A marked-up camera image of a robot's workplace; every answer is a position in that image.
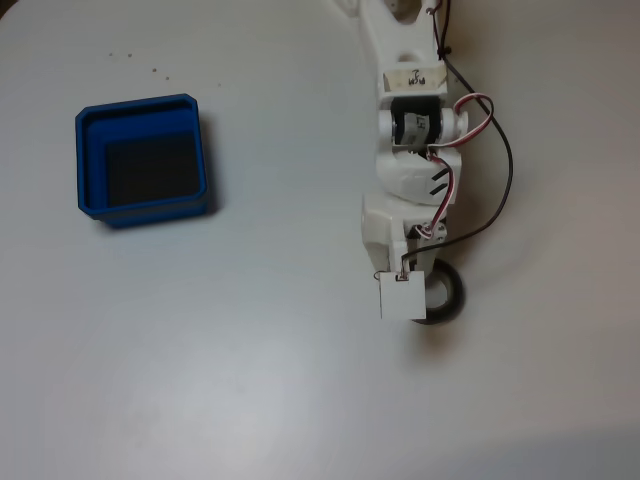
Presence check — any black tape roll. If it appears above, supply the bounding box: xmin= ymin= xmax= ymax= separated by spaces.
xmin=410 ymin=262 xmax=468 ymax=328

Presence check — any beige handwritten tape label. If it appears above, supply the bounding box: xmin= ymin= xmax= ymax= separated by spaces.
xmin=381 ymin=66 xmax=448 ymax=93

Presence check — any blue square plastic box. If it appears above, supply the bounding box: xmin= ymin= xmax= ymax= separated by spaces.
xmin=74 ymin=93 xmax=210 ymax=230

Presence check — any white square camera box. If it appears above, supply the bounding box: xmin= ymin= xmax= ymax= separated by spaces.
xmin=378 ymin=271 xmax=428 ymax=321

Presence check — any red and white servo cable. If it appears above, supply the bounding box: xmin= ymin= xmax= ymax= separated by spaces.
xmin=422 ymin=92 xmax=496 ymax=239

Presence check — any black camera cable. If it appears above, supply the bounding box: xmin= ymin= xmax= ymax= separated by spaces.
xmin=399 ymin=0 xmax=515 ymax=281

